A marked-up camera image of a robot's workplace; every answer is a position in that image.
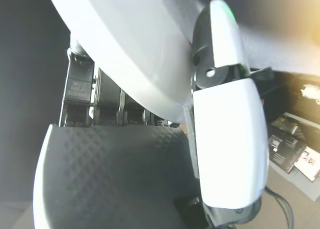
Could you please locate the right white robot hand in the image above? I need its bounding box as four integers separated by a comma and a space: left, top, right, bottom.
32, 0, 270, 229

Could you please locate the black printed box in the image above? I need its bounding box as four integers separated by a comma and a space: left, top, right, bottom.
267, 132, 307, 174
271, 115, 306, 143

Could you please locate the box with white print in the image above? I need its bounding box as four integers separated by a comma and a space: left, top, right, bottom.
293, 145, 320, 183

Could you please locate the white plastic connector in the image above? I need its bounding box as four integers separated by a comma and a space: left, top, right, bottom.
301, 83, 320, 100

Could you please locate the black floor cable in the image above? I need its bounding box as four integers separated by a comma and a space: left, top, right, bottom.
264, 185, 294, 229

